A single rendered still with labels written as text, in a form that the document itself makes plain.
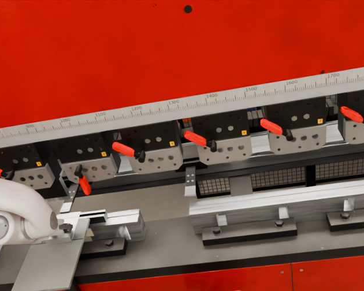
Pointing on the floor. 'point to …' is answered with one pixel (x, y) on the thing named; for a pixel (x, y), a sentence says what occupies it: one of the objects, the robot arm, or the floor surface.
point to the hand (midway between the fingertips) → (58, 229)
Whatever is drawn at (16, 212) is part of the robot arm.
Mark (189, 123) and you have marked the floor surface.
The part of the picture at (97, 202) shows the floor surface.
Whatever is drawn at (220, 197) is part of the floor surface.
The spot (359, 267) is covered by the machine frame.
